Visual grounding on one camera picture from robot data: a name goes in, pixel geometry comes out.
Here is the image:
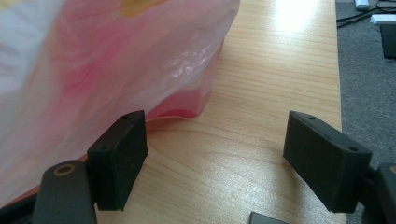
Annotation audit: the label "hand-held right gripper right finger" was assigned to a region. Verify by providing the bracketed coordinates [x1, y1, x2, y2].
[282, 110, 374, 214]

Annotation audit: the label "black floor cables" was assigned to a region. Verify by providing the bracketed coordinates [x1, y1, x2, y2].
[335, 0, 396, 29]

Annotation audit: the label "black metal stand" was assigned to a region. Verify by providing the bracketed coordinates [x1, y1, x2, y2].
[379, 23, 396, 62]

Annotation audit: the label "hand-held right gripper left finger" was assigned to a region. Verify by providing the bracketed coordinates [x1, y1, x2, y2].
[86, 109, 149, 213]

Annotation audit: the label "white power strip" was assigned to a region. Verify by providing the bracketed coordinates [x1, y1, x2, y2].
[369, 13, 396, 26]

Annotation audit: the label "pink white plastic bag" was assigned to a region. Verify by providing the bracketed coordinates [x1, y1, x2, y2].
[0, 0, 241, 208]

